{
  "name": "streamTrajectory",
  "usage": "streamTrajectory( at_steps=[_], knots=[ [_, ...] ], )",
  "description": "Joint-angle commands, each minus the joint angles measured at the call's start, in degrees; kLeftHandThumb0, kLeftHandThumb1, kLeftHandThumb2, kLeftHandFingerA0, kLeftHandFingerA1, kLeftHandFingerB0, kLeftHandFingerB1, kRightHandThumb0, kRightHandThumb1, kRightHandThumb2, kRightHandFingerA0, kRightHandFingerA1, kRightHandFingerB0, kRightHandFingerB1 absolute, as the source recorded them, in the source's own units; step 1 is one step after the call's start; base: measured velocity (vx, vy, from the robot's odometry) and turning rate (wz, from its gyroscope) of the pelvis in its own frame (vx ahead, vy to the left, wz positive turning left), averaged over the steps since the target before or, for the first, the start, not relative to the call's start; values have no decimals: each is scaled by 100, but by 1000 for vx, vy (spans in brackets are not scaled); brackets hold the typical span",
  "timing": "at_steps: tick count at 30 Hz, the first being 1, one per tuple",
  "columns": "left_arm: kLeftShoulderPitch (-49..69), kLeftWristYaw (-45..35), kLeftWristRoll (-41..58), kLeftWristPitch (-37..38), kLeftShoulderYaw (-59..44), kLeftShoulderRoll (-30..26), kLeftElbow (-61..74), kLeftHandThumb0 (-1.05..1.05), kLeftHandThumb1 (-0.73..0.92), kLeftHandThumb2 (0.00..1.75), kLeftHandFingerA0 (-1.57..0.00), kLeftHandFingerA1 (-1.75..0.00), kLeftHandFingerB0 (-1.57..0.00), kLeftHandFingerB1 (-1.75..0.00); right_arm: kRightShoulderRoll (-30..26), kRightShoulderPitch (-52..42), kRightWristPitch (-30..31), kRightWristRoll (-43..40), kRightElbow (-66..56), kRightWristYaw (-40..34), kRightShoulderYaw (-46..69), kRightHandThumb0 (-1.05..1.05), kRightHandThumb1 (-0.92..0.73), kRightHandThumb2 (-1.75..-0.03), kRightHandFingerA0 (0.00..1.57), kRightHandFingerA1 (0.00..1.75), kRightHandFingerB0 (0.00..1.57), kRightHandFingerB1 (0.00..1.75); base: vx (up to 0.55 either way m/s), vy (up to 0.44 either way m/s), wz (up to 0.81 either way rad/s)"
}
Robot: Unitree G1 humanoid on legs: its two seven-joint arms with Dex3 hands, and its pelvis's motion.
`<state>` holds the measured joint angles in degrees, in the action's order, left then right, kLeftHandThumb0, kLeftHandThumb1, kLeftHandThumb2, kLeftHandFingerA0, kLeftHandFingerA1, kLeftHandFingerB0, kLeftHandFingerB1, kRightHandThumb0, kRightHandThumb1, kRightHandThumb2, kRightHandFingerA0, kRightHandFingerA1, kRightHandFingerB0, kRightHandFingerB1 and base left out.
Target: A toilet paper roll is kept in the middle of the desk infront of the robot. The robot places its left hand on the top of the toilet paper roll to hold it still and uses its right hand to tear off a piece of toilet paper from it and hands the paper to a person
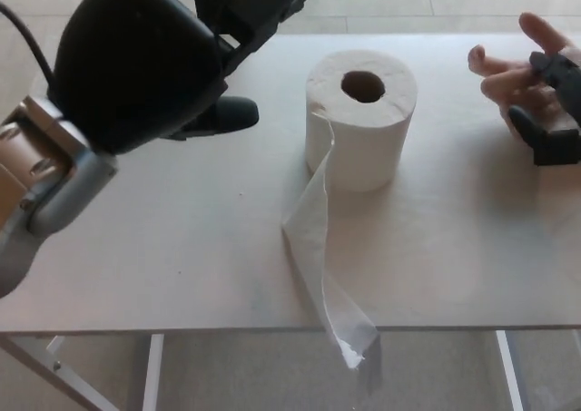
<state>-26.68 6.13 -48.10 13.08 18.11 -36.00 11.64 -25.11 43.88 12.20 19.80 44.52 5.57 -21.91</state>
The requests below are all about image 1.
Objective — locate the bare person hand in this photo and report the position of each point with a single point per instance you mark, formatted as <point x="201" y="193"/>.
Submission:
<point x="508" y="84"/>

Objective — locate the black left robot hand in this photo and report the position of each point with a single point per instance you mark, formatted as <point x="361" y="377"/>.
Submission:
<point x="136" y="66"/>

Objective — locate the white toilet paper roll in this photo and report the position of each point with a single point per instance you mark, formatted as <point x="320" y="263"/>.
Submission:
<point x="358" y="143"/>

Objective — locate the white table frame bar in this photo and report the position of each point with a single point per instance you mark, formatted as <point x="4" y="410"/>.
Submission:
<point x="153" y="374"/>
<point x="508" y="374"/>

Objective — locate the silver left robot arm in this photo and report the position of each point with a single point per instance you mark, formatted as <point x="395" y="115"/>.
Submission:
<point x="50" y="188"/>

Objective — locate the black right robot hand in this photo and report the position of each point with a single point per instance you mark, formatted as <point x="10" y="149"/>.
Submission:
<point x="558" y="145"/>

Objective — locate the white table leg bracket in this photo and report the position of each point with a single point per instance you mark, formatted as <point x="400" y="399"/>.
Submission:
<point x="54" y="352"/>

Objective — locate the grey slanted table leg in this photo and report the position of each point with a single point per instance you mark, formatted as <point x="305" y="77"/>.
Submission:
<point x="36" y="370"/>

